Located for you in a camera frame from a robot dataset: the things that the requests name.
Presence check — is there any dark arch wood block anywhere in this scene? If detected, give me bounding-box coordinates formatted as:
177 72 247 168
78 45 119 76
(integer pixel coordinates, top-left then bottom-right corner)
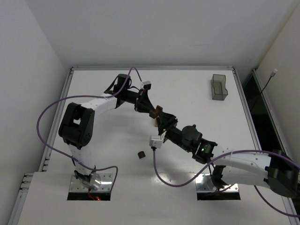
149 105 163 119

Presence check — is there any dark transparent plastic bin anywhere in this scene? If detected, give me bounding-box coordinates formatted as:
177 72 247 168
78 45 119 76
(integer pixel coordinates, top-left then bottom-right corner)
211 74 228 101

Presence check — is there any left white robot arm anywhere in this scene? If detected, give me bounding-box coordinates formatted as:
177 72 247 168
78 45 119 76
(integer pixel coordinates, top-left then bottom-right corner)
59 74 162 188

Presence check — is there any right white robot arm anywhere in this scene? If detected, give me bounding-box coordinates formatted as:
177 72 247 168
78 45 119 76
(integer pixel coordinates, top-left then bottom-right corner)
157 112 300 198

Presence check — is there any small dark wood block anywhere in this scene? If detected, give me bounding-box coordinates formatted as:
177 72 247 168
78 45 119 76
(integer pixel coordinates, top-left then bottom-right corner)
137 151 146 159

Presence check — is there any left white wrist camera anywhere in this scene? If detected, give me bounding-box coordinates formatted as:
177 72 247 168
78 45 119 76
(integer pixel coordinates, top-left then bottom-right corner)
141 81 151 90

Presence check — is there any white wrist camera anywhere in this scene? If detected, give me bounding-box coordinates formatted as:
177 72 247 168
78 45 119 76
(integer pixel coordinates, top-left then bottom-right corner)
149 135 164 149
141 81 151 90

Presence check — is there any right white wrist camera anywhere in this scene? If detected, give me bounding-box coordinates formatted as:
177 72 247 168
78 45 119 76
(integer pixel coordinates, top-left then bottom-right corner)
149 135 164 149

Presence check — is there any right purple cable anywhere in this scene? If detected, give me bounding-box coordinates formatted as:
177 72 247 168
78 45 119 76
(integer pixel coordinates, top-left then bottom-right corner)
152 147 300 218

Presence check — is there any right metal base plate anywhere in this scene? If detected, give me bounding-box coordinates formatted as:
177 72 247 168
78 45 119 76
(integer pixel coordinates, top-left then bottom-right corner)
195 173 239 194

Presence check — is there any metal base plate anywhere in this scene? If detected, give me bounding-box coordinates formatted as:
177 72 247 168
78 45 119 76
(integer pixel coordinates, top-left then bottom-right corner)
69 173 113 193
195 173 239 194

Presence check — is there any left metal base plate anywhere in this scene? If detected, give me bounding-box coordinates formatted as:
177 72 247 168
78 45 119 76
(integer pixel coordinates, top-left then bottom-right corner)
69 173 113 193

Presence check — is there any black wall cable white plug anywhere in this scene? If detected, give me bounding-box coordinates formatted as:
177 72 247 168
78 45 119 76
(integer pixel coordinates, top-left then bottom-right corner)
261 68 278 93

